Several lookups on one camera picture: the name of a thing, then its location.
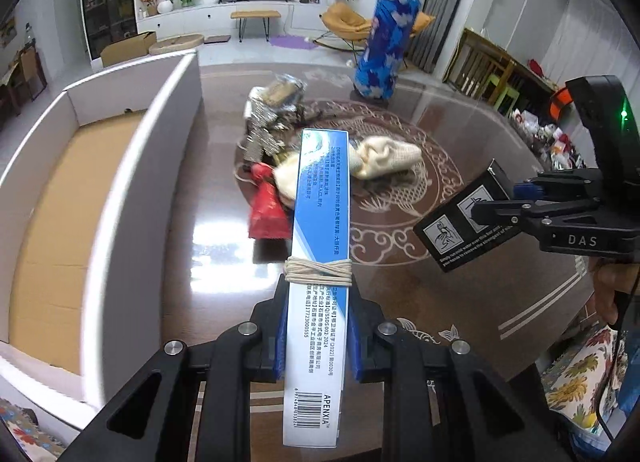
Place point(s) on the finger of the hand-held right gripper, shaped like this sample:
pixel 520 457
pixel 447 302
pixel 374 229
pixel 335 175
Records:
pixel 527 187
pixel 500 214

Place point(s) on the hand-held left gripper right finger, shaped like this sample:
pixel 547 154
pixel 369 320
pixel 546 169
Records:
pixel 359 357

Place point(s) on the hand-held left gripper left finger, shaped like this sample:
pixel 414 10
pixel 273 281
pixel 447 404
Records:
pixel 278 357

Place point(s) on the black carton box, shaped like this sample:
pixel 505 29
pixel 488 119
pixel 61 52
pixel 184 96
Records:
pixel 450 237

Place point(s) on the blue white carton box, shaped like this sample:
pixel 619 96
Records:
pixel 320 222

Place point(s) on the white container box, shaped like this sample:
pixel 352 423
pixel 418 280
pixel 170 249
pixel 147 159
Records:
pixel 150 166

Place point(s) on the silver foil packet strip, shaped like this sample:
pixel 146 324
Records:
pixel 265 116
pixel 260 149

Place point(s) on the person's right hand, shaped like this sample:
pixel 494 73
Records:
pixel 606 292

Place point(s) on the pile of assorted goods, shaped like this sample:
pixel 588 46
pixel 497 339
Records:
pixel 547 141

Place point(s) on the green stool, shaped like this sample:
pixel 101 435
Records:
pixel 505 94

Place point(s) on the wooden chair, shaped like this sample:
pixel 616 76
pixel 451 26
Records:
pixel 480 61

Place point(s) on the red packet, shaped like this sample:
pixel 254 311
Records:
pixel 267 212

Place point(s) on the floral printed cloth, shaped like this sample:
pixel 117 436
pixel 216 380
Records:
pixel 580 382

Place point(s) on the orange lounge chair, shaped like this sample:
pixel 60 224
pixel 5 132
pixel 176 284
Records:
pixel 345 21
pixel 422 21

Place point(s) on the grey curtain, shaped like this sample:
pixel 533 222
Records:
pixel 450 1

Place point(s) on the blue floral spray can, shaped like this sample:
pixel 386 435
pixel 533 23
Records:
pixel 385 41

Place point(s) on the clear packet gold contents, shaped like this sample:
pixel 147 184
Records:
pixel 282 91

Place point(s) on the red patterned cloth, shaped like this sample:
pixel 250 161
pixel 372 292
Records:
pixel 25 432

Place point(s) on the purple floor mat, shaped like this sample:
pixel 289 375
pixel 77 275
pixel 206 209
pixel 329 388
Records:
pixel 292 41

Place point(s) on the wooden bench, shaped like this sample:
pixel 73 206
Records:
pixel 255 15

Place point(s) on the grey floor mat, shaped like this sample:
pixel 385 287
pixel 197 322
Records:
pixel 217 39

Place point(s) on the round beige basket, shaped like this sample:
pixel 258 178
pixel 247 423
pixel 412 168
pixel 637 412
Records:
pixel 177 43

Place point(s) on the cardboard box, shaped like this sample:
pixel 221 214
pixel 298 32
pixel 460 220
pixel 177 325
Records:
pixel 125 49

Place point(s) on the white TV cabinet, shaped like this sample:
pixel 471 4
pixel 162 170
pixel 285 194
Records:
pixel 215 16

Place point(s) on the white round vase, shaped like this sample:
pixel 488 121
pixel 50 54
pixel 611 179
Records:
pixel 165 6

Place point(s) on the wooden dining furniture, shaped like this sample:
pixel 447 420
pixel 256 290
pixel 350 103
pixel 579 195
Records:
pixel 25 79

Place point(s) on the framed wall picture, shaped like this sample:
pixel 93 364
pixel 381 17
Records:
pixel 7 34

